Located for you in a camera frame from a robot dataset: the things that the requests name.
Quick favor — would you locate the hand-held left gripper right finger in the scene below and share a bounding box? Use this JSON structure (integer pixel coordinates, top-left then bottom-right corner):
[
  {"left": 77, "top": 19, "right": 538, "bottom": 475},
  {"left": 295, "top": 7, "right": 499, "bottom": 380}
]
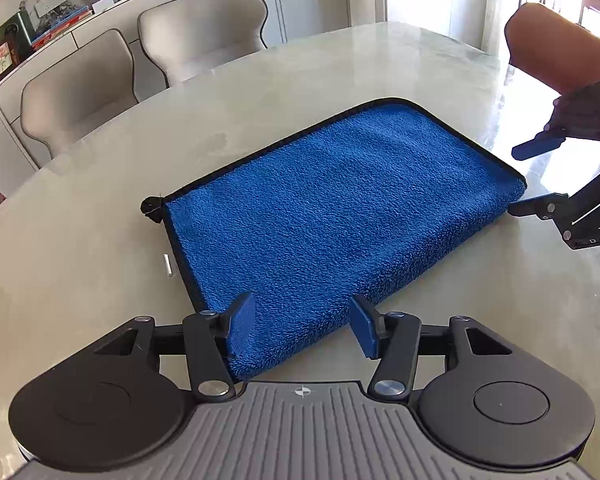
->
[{"left": 349, "top": 293, "right": 514, "bottom": 402}]

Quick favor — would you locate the stack of books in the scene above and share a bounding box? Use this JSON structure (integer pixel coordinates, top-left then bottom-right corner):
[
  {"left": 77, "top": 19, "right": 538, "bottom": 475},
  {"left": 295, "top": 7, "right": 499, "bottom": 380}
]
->
[{"left": 30, "top": 6, "right": 94, "bottom": 51}]

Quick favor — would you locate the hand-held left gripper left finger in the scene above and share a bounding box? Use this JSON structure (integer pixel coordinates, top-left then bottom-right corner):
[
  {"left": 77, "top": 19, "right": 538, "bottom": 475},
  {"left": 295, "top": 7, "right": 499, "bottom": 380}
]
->
[{"left": 95, "top": 291, "right": 257, "bottom": 402}]

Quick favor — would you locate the white counter cabinet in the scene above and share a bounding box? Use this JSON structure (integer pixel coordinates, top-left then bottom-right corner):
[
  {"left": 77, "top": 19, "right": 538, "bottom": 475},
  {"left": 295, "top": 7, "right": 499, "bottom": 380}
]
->
[{"left": 420, "top": 0, "right": 492, "bottom": 52}]

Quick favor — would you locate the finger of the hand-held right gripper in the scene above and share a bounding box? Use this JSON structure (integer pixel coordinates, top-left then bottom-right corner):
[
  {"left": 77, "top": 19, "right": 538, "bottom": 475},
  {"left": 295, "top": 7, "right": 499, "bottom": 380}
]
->
[
  {"left": 511, "top": 77, "right": 600, "bottom": 161},
  {"left": 507, "top": 192, "right": 575, "bottom": 221}
]

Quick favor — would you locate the blue towel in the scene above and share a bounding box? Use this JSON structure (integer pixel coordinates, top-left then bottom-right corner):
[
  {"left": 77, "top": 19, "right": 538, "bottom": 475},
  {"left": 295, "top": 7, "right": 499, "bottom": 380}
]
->
[{"left": 140, "top": 96, "right": 529, "bottom": 382}]

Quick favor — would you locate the green box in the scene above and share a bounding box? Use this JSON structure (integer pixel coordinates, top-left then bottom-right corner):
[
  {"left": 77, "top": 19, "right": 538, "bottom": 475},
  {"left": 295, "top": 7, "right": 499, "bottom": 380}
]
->
[{"left": 0, "top": 10, "right": 35, "bottom": 64}]

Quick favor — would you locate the dark flower picture frame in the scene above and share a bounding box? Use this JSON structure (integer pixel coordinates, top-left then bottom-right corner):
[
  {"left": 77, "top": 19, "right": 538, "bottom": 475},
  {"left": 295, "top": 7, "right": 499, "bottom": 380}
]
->
[{"left": 0, "top": 36, "right": 20, "bottom": 86}]

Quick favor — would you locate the beige dining chair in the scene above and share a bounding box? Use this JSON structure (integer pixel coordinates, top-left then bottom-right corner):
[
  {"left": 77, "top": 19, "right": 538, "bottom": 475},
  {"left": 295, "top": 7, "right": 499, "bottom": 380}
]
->
[
  {"left": 20, "top": 29, "right": 140, "bottom": 157},
  {"left": 137, "top": 0, "right": 271, "bottom": 87}
]

